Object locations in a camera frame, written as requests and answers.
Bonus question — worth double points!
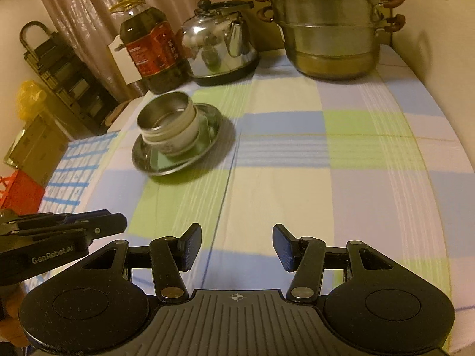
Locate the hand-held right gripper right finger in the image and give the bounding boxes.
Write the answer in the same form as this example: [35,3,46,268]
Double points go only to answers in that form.
[272,224,395,302]

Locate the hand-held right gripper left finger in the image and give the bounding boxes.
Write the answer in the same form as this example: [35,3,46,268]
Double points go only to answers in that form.
[80,223,203,302]

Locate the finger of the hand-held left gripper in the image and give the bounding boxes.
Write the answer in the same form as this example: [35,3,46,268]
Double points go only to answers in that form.
[0,213,128,240]
[0,209,112,227]

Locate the stainless steel plate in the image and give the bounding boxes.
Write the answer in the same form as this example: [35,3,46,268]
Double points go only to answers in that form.
[132,103,223,176]

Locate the white floral ceramic bowl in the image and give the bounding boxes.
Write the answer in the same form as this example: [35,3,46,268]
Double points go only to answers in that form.
[159,120,202,156]

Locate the cream plastic bowl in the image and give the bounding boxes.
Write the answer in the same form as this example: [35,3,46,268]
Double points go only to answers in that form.
[141,100,198,144]

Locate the stainless steel bowl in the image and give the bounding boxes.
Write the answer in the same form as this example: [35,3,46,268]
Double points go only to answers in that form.
[137,91,194,134]

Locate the person's left hand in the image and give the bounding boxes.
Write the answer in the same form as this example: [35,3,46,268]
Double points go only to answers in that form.
[0,319,26,348]

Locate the blue white printed cloth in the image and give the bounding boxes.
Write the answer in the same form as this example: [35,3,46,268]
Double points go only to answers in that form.
[39,131,120,216]

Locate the orange plastic crate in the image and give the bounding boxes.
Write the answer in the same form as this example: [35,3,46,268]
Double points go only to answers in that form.
[0,171,46,216]

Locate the large cardboard box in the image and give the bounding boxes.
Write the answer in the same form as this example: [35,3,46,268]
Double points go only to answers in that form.
[4,113,69,186]

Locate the checked pastel tablecloth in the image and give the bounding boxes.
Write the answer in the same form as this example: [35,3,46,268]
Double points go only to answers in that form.
[39,46,475,356]

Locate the yellow plastic bag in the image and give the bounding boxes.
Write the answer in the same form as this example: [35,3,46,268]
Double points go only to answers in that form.
[15,80,50,121]

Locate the black storage rack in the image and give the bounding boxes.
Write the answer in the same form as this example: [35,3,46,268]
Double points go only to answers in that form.
[20,22,119,134]

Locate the cooking oil bottle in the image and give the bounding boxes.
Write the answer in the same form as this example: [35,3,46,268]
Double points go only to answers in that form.
[109,0,191,95]

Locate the stainless steel kettle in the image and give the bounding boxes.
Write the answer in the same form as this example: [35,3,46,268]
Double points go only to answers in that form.
[179,0,260,86]

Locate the beige curtain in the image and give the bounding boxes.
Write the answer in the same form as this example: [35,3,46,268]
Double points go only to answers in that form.
[30,0,231,101]

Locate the stainless steel steamer pot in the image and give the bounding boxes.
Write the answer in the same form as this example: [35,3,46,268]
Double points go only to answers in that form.
[251,0,407,80]

